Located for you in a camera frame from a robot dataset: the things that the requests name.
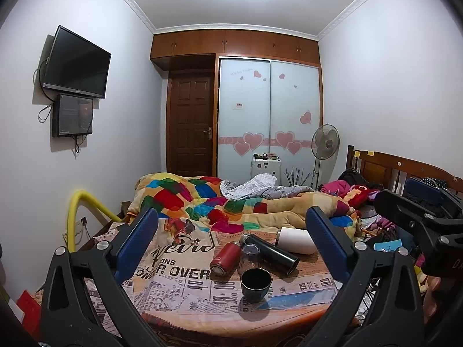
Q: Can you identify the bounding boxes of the black clothing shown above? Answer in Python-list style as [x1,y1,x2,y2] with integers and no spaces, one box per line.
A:
[338,169,368,189]

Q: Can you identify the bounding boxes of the newspaper print bed sheet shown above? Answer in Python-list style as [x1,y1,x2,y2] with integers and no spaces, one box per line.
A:
[83,217,362,329]

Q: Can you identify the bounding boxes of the wooden bed headboard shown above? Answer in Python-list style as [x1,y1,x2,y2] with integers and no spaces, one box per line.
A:
[345,145,463,196]

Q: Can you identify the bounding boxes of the wooden wardrobe with glass doors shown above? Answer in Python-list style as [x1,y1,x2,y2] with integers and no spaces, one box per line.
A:
[150,29,324,190]

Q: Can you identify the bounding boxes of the pink clothing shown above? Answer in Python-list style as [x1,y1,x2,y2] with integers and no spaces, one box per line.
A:
[320,181,351,198]

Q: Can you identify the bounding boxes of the colourful patchwork blanket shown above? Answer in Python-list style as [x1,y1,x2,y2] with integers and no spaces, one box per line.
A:
[126,172,362,241]

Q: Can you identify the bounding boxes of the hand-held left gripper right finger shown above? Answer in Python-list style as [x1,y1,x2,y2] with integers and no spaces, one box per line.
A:
[298,206,425,347]

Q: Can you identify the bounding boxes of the red thermos bottle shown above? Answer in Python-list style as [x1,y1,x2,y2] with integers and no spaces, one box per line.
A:
[210,241,244,278]

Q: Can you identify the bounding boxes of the small black wall monitor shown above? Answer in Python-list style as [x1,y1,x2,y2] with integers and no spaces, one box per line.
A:
[52,94,94,138]

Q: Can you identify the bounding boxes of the white cup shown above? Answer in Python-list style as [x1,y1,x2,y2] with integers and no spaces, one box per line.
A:
[275,227,318,255]

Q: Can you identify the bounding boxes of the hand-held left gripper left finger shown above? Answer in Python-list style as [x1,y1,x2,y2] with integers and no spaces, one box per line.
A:
[40,207,170,347]

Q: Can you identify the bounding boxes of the small white appliance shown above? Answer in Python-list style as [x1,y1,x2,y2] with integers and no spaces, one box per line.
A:
[251,157,283,181]

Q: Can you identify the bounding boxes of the grey checked cloth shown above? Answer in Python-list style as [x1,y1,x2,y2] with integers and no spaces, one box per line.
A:
[221,173,315,200]

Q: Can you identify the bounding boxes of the standing electric fan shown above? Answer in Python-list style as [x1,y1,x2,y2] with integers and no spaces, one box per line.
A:
[310,123,341,190]

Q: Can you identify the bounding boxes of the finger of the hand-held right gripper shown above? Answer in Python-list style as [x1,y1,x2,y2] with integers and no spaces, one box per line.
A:
[374,189,440,241]

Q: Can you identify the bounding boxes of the brown wooden door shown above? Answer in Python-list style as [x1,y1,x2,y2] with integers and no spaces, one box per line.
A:
[168,74,215,178]

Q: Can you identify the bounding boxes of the yellow foam tube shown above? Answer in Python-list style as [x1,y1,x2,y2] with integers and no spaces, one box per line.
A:
[67,189,124,252]

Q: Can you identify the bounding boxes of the wall-mounted black television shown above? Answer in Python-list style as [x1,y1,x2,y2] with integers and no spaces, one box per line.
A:
[42,25,112,99]

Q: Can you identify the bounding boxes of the dark blue bag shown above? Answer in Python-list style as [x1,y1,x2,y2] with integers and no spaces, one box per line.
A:
[403,177,453,206]

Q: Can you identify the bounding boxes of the dried plant stems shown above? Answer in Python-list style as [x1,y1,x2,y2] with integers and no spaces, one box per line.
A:
[284,167,312,189]

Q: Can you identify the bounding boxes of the pile of mixed clothes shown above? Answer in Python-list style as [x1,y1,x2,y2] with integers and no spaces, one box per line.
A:
[356,202,427,261]

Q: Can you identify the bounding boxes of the red box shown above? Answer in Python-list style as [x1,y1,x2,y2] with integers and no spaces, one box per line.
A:
[16,289,42,337]

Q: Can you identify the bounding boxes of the black thermos bottle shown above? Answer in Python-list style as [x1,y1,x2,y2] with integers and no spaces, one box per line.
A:
[240,234,300,275]

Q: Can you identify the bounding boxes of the black ceramic cup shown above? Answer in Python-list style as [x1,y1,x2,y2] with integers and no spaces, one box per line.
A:
[240,268,273,302]

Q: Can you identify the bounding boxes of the clear glass cup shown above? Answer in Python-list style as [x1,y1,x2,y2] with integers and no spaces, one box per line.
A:
[237,244,262,274]

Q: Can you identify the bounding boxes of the red plush toy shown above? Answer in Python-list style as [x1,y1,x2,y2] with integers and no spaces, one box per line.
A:
[343,184,381,206]

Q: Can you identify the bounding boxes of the light blue card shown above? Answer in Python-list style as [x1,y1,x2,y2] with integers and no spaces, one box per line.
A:
[374,239,400,253]

